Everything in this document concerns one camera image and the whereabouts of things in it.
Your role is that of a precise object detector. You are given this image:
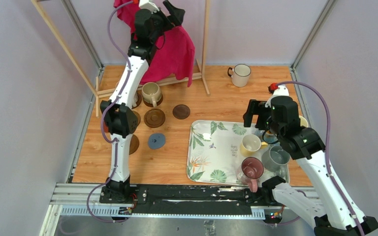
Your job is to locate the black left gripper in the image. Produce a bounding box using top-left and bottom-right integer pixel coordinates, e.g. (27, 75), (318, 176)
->
(148, 1), (184, 44)

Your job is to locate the white enamel mug black rim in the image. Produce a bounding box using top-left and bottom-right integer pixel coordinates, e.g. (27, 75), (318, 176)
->
(227, 63), (252, 88)

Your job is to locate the pale yellow mug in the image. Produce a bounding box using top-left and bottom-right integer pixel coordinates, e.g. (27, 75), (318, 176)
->
(240, 134), (268, 157)

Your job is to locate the magenta cloth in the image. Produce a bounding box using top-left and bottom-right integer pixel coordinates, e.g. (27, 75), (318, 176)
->
(114, 0), (195, 86)

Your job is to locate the cream white mug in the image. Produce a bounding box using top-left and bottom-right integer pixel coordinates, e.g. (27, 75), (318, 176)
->
(299, 116), (309, 128)

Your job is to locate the pink ceramic mug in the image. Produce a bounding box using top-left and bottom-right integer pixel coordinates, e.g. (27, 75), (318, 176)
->
(236, 157), (264, 193)

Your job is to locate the floral white serving tray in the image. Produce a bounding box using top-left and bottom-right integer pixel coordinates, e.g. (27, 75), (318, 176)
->
(186, 120), (272, 186)

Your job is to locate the dark wooden coaster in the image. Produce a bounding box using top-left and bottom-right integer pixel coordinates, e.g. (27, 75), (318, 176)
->
(144, 109), (166, 128)
(172, 104), (190, 119)

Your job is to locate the beige ceramic mug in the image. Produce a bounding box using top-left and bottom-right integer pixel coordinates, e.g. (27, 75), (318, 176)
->
(141, 82), (162, 107)

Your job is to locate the blue coaster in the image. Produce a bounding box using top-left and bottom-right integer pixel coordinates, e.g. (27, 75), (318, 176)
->
(148, 133), (166, 149)

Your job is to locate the plain dark brown coaster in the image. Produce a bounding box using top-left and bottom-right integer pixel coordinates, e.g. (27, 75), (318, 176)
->
(129, 135), (140, 155)

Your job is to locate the amber brown coaster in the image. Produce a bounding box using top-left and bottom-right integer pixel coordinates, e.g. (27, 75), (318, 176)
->
(133, 111), (141, 126)

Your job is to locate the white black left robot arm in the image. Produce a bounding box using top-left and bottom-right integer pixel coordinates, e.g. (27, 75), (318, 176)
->
(100, 0), (185, 203)

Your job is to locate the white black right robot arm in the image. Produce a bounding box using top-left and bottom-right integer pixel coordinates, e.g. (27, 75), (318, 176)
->
(243, 95), (378, 236)

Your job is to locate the blue mug yellow inside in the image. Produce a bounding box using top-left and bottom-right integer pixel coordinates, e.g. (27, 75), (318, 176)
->
(261, 130), (279, 145)

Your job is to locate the grey ceramic mug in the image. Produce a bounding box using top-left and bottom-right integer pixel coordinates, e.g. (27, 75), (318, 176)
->
(261, 145), (291, 172)

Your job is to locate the wooden drying rack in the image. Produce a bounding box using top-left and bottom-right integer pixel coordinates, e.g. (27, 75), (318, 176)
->
(31, 0), (212, 118)

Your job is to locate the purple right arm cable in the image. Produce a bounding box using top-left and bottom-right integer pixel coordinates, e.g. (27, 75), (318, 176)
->
(276, 81), (367, 236)

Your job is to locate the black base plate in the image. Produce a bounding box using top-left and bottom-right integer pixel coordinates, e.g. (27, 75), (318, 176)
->
(99, 184), (294, 216)

